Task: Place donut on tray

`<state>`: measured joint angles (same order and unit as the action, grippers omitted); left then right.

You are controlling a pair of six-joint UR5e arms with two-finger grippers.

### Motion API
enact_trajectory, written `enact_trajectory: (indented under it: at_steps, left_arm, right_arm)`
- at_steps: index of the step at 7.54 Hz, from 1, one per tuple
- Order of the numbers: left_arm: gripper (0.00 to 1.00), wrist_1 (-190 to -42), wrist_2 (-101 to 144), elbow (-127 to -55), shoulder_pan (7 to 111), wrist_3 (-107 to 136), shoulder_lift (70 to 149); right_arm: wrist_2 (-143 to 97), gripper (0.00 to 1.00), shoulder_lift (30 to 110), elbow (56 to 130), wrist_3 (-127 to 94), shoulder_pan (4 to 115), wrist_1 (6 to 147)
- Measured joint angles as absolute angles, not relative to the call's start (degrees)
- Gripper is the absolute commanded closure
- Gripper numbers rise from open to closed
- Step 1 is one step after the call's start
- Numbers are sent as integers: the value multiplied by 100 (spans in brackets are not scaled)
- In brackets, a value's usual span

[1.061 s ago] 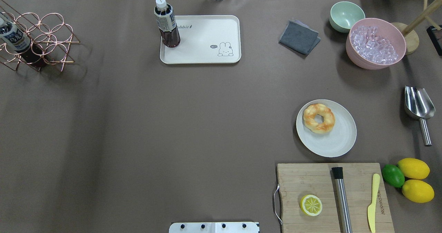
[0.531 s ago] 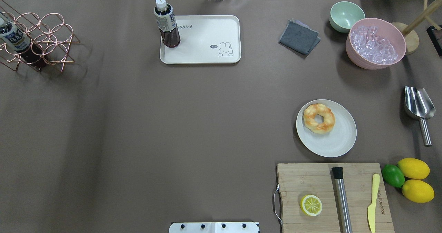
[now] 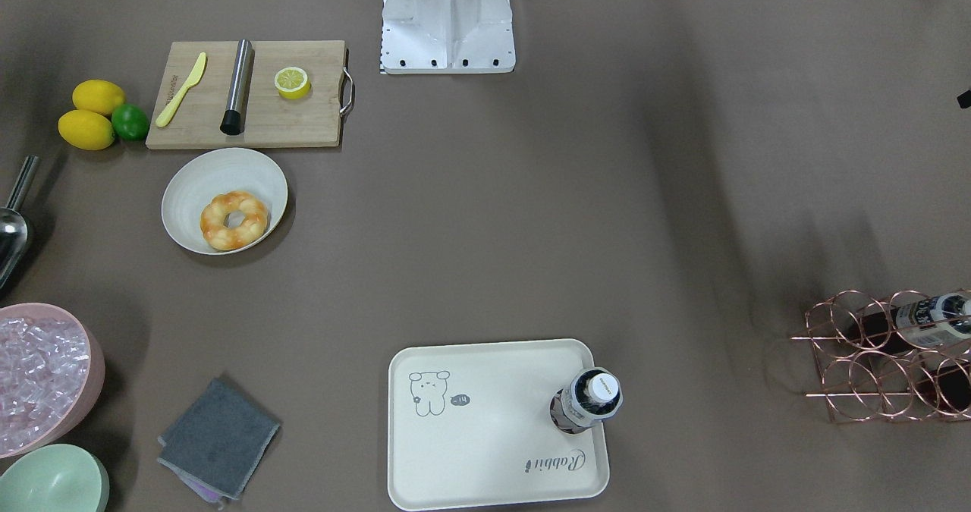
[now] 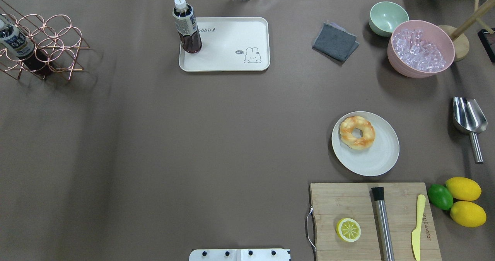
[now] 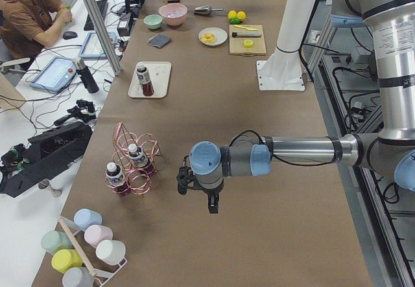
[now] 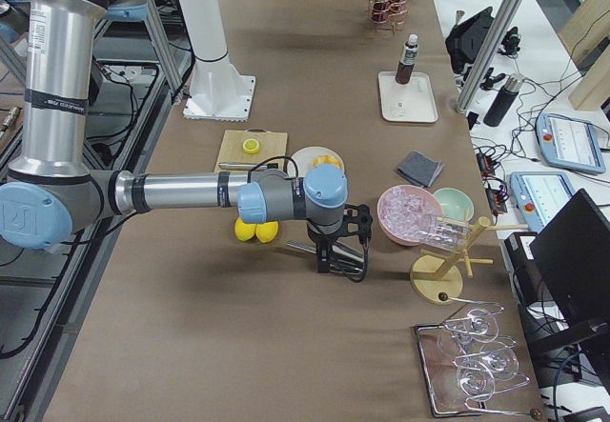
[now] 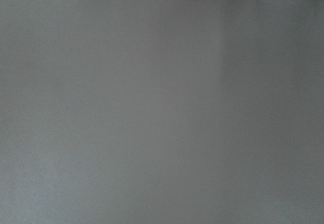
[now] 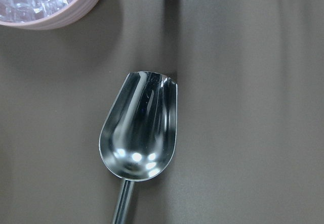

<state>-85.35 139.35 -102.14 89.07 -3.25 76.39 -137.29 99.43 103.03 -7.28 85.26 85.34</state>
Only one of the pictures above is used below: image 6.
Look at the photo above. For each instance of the white round plate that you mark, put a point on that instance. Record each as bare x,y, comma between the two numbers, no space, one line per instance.
304,157

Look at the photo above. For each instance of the teach pendant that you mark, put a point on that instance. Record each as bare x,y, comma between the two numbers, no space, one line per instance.
569,143
540,195

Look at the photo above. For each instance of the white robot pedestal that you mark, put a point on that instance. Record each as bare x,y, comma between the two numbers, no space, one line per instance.
217,90

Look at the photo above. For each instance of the lower teach pendant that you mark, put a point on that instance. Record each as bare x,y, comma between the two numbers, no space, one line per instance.
540,195

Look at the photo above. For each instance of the black monitor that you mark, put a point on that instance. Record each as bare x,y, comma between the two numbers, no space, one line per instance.
572,256

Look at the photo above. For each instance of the yellow lemon left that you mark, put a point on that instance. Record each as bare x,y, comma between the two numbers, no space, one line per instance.
244,231

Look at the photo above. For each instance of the copper wire bottle rack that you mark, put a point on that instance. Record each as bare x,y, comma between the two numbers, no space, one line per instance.
387,14

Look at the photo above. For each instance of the clear wine glass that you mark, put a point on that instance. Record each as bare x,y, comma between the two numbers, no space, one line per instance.
493,370
479,324

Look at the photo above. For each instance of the white rectangular tray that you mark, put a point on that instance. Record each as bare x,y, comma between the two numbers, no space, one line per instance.
410,103

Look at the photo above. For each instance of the lower clear wine glass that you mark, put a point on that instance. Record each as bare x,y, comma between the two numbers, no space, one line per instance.
493,370

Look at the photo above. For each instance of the black thermos bottle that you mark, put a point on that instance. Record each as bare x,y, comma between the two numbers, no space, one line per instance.
504,100

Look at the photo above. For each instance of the mint green bowl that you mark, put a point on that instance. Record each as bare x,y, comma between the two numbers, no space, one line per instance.
455,204

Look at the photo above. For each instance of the pink bowl with ice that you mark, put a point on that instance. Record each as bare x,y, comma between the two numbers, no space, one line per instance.
400,210

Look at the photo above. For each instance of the grey folded cloth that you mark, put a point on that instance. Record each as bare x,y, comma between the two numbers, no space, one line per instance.
419,170

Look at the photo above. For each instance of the upper teach pendant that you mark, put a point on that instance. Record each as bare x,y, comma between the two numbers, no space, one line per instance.
569,143

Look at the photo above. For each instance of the yellow donut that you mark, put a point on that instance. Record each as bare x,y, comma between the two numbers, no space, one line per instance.
326,159

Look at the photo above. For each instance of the black bag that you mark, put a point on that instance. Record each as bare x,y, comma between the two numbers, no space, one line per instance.
465,39

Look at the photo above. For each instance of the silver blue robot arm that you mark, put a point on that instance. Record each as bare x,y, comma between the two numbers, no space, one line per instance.
51,194

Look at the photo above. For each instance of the silver black knife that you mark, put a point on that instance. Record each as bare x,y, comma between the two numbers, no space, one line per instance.
236,166

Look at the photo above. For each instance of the clear glass on stand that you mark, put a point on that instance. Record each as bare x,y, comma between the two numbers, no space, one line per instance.
442,232

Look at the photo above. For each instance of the brown sauce bottle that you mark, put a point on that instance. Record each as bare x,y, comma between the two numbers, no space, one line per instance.
407,60

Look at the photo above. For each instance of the yellow lemon right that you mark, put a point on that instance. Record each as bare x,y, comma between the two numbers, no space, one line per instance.
267,232

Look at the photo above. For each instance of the bamboo cutting board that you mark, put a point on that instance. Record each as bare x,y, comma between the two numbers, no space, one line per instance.
272,144

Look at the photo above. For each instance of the aluminium frame post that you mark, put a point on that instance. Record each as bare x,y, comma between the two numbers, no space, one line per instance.
504,17

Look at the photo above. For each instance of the wooden cup tree stand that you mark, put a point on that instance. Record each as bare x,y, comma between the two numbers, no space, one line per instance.
435,276

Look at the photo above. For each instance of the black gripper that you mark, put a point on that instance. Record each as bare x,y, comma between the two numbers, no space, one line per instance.
320,239

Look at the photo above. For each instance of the upper clear wine glass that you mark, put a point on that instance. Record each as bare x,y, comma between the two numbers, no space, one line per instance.
479,324

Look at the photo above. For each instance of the mirrored glass rack tray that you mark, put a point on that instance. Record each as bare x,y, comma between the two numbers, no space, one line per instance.
437,350

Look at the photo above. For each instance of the yellow lemon half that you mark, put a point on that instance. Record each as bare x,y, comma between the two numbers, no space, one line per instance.
251,146

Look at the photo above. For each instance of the metal ice scoop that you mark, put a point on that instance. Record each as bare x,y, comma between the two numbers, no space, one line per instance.
347,261

